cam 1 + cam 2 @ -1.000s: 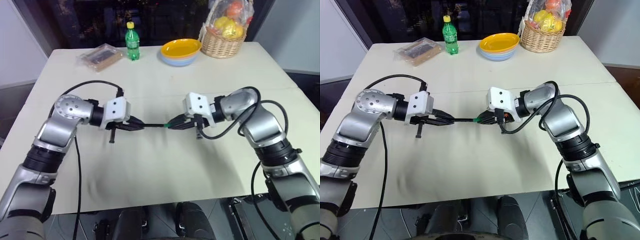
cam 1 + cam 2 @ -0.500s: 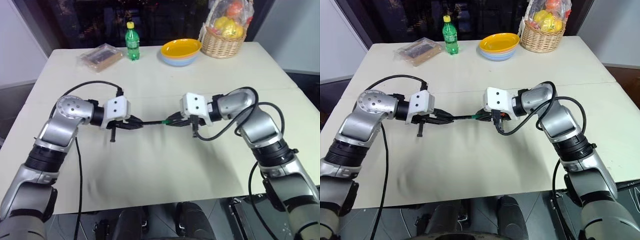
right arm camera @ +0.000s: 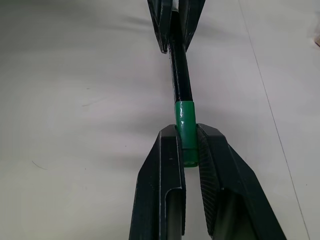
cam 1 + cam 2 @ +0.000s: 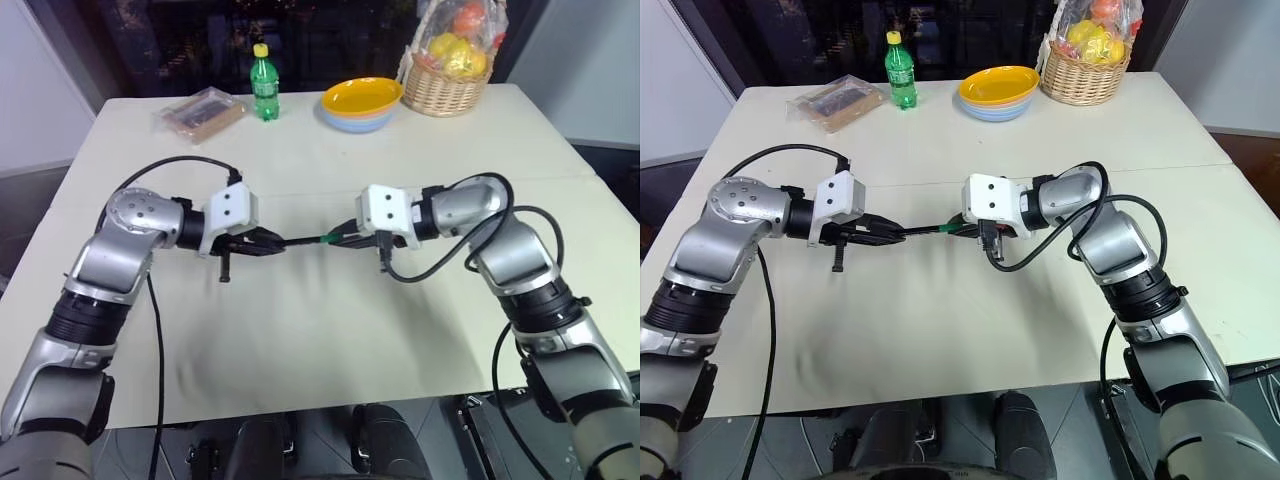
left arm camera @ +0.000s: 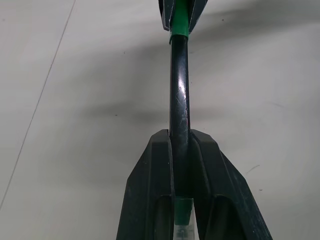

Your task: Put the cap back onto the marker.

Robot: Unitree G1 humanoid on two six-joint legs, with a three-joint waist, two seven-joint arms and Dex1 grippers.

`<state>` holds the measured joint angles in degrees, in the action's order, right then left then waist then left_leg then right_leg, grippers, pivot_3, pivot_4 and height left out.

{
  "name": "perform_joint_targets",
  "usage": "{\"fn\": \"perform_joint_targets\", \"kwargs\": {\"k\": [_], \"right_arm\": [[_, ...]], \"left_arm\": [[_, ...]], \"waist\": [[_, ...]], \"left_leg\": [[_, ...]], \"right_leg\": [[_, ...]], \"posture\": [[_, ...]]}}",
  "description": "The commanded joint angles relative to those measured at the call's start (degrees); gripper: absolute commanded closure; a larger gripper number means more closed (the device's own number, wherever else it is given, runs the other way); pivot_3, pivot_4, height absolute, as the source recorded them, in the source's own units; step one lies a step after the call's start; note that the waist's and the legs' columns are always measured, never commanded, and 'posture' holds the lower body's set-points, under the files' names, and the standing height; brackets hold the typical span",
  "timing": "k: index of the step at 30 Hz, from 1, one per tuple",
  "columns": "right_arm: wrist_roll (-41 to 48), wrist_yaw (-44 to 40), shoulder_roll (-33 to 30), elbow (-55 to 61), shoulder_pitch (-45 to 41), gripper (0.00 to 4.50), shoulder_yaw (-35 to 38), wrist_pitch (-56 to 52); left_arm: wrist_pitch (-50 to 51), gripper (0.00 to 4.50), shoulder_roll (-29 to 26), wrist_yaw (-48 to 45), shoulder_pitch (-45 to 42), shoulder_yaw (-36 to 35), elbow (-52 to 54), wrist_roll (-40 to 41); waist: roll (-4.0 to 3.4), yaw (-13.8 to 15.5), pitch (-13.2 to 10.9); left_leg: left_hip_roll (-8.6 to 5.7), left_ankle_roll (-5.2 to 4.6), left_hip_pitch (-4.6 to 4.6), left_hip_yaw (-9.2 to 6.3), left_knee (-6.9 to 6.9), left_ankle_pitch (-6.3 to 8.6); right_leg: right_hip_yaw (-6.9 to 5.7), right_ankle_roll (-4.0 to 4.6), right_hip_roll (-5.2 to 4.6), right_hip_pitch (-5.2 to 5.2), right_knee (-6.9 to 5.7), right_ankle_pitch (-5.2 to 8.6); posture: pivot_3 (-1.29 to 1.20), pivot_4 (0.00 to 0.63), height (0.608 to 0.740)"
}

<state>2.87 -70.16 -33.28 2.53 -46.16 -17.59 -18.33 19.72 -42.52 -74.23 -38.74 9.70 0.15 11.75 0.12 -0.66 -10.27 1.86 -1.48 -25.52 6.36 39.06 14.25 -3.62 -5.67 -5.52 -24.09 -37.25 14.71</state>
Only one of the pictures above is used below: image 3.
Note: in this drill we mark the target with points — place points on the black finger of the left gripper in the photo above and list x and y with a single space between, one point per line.
193 15
161 22

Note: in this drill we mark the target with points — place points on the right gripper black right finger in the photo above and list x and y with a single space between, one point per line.
225 175

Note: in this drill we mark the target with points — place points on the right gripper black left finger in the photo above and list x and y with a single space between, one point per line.
160 175

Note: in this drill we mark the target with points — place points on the black marker pen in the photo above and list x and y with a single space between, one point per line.
180 75

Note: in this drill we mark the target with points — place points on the green marker cap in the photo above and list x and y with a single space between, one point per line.
185 120

